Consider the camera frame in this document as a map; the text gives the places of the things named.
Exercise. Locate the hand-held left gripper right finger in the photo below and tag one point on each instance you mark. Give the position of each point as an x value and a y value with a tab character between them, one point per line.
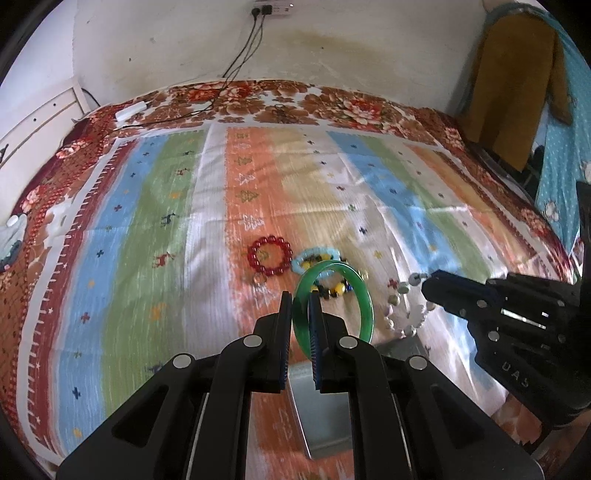
315	337

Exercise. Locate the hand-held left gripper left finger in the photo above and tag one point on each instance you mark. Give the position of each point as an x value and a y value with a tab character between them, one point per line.
286	337

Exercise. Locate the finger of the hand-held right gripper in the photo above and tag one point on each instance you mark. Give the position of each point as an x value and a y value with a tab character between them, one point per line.
521	300
443	297

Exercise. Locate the green jade bangle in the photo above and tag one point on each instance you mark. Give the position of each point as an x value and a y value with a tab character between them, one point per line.
366	310

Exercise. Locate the grey metal box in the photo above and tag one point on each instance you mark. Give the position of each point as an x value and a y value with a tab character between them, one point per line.
328	415

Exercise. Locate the teal patterned cloth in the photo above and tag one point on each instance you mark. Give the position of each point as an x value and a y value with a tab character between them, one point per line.
563	175

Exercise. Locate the striped printed blanket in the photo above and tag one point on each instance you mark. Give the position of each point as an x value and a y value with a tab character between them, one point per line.
184	230

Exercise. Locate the brown hanging garment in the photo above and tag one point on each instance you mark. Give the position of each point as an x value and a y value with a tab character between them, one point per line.
512	78

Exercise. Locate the floral bedsheet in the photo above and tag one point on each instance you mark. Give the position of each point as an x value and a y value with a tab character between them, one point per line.
323	99

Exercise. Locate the small white object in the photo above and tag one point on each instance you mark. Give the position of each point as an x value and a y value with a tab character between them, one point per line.
16	221

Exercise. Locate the white power strip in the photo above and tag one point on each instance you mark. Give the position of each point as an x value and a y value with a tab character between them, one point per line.
272	9

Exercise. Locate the white wooden furniture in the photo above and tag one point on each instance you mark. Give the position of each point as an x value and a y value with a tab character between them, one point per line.
32	124

